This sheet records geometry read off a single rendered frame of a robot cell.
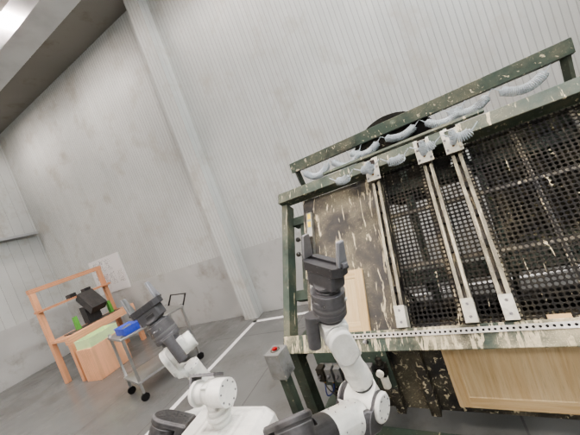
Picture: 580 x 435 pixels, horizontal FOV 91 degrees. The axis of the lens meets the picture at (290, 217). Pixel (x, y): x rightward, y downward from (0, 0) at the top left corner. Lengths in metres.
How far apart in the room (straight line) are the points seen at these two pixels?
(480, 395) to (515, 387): 0.20
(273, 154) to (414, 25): 2.64
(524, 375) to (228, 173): 4.72
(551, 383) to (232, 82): 5.21
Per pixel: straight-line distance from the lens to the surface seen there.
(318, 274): 0.71
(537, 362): 2.19
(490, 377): 2.25
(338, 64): 4.78
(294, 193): 2.49
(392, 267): 1.98
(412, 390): 2.43
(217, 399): 0.81
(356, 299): 2.05
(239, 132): 5.29
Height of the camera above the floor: 1.83
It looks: 3 degrees down
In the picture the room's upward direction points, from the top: 20 degrees counter-clockwise
